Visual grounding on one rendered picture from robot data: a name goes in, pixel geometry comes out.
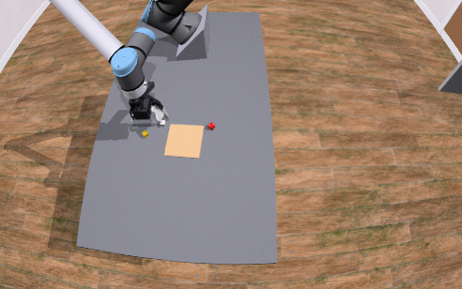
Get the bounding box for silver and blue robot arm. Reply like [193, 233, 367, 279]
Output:
[49, 0, 202, 99]

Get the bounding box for peach flat mat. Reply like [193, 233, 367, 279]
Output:
[164, 124, 204, 159]

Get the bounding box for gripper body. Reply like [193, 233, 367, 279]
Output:
[129, 95, 152, 120]

